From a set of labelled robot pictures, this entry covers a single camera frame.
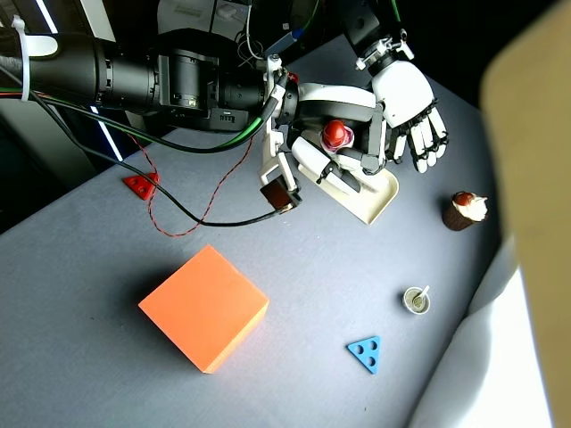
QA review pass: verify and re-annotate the green cable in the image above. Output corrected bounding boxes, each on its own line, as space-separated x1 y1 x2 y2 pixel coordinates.
39 95 274 155

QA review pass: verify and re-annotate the red twisted cable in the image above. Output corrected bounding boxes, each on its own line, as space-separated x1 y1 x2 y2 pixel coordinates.
127 133 256 238

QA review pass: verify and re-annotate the small toy soup cup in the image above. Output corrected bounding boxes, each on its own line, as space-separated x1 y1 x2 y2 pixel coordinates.
403 286 432 316

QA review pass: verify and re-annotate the tan blurred board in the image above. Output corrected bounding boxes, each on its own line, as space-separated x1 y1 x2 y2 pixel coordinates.
480 0 571 428

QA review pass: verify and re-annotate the toy cupcake with strawberry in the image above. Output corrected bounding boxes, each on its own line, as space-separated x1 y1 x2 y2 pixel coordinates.
442 191 490 232

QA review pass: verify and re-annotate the blue cable connector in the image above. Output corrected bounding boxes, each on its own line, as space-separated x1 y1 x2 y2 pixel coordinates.
266 29 309 57

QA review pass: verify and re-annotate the orange foam block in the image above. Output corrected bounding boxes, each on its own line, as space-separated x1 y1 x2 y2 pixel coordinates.
137 243 271 375

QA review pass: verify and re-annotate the grey table cloth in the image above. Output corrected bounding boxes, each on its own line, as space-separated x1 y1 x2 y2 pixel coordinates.
0 35 523 428

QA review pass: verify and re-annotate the black cable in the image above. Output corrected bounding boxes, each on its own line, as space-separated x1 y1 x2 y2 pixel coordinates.
0 64 286 227

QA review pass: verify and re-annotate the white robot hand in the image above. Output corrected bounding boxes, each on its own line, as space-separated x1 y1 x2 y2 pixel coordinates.
369 60 450 174
292 82 388 193

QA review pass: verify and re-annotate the cream plastic dustpan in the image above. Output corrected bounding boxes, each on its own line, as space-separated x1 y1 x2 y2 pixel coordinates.
296 164 401 226

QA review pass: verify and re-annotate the blue triangle block with holes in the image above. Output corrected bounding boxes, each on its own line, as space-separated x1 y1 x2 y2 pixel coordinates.
346 335 383 375

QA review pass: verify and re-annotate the red triangle block with holes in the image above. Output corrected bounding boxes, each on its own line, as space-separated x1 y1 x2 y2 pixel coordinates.
122 172 161 201

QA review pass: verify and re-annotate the white zip tie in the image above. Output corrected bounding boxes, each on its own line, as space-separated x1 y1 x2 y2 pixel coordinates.
11 14 59 103

